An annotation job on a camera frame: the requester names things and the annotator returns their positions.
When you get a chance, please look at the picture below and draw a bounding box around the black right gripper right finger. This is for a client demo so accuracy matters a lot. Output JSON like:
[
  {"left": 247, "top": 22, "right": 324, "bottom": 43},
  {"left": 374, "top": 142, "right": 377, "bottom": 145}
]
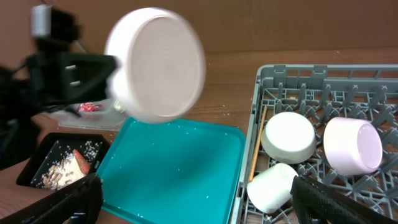
[{"left": 290, "top": 175, "right": 397, "bottom": 224}]

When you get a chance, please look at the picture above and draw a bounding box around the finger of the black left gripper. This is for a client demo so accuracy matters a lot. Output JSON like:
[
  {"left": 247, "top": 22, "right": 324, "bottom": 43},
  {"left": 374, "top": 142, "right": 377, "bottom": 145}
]
[{"left": 58, "top": 53, "right": 117, "bottom": 104}]

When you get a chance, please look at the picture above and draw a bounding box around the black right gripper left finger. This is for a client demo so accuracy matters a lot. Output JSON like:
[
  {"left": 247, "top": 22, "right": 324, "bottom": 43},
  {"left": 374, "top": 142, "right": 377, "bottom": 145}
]
[{"left": 1, "top": 173, "right": 103, "bottom": 224}]

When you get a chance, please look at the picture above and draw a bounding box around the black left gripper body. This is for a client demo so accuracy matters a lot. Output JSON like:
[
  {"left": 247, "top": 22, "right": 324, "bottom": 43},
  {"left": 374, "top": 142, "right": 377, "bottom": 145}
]
[{"left": 1, "top": 54, "right": 68, "bottom": 112}]

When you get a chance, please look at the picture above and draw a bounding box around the red snack wrapper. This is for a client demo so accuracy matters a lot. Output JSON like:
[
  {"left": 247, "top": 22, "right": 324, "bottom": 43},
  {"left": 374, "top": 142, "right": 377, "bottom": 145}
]
[{"left": 76, "top": 102, "right": 103, "bottom": 113}]

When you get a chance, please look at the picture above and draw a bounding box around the white cup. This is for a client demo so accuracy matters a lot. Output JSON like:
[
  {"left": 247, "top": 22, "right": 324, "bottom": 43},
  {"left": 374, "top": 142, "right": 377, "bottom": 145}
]
[{"left": 247, "top": 163, "right": 298, "bottom": 214}]

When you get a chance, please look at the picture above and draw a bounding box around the small pink bowl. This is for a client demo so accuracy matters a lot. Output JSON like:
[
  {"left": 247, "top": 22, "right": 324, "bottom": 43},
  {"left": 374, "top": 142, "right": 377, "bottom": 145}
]
[{"left": 323, "top": 117, "right": 382, "bottom": 176}]

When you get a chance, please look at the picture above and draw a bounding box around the wooden chopstick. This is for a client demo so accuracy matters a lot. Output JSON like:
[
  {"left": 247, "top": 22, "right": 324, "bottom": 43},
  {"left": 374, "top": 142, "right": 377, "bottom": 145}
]
[{"left": 248, "top": 106, "right": 267, "bottom": 182}]

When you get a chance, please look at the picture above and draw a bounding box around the white bowl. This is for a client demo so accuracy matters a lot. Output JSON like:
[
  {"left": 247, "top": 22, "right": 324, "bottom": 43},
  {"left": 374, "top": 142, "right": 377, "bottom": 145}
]
[{"left": 261, "top": 112, "right": 316, "bottom": 164}]

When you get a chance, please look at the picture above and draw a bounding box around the white plate with food scraps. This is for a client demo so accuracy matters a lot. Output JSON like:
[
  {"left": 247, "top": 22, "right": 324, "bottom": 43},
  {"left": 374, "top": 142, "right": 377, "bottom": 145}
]
[{"left": 104, "top": 7, "right": 206, "bottom": 124}]

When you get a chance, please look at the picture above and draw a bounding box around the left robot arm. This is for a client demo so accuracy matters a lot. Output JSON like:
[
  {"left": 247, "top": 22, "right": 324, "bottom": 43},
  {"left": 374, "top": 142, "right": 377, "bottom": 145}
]
[{"left": 1, "top": 52, "right": 117, "bottom": 169}]

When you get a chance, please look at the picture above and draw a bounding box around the food scraps pile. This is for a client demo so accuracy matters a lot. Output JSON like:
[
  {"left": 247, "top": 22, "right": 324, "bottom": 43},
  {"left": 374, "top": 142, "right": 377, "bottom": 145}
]
[{"left": 41, "top": 140, "right": 102, "bottom": 190}]

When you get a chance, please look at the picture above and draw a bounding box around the clear plastic bin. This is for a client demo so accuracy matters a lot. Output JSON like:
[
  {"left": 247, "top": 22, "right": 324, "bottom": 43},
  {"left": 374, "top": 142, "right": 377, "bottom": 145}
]
[{"left": 46, "top": 99, "right": 128, "bottom": 131}]

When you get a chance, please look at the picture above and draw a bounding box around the black plastic tray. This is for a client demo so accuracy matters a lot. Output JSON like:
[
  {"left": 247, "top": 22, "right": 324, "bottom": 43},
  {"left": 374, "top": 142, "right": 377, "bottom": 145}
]
[{"left": 16, "top": 133, "right": 110, "bottom": 189}]

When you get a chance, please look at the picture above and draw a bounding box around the grey plastic dish rack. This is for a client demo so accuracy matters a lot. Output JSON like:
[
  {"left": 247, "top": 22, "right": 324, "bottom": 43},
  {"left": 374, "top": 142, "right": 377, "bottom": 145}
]
[{"left": 230, "top": 65, "right": 397, "bottom": 223}]

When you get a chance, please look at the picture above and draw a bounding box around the teal plastic tray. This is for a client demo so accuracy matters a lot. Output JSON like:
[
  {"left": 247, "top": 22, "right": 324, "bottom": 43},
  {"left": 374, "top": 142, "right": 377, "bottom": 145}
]
[{"left": 97, "top": 118, "right": 245, "bottom": 224}]

